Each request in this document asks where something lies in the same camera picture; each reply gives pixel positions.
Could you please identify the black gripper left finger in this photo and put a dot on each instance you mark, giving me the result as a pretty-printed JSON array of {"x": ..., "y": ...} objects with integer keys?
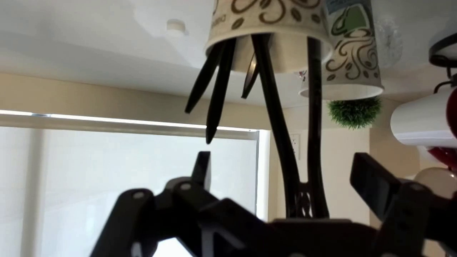
[{"x": 129, "y": 223}]

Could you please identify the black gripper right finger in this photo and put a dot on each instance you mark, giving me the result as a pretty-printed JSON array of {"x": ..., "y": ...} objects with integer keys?
[{"x": 405, "y": 219}]

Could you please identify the paper cup green swirl print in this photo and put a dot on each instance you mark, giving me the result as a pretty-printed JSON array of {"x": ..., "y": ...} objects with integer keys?
[{"x": 352, "y": 57}]

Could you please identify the paper cup brown swirl print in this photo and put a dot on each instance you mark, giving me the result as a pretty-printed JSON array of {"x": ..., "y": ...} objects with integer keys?
[{"x": 266, "y": 19}]

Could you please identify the white window roller blind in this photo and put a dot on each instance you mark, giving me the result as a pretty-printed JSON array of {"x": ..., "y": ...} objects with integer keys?
[{"x": 95, "y": 166}]

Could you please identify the white mug red inside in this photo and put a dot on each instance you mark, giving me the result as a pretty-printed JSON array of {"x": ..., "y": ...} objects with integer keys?
[{"x": 419, "y": 123}]

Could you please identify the small green plant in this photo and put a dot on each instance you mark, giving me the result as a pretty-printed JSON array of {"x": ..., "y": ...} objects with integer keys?
[{"x": 355, "y": 112}]

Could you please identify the black plastic utensil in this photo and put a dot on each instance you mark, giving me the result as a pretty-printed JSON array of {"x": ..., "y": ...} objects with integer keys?
[
  {"x": 202, "y": 86},
  {"x": 251, "y": 76},
  {"x": 219, "y": 94}
]

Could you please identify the small white round lid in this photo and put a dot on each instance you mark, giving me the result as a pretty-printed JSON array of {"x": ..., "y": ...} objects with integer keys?
[{"x": 176, "y": 27}]

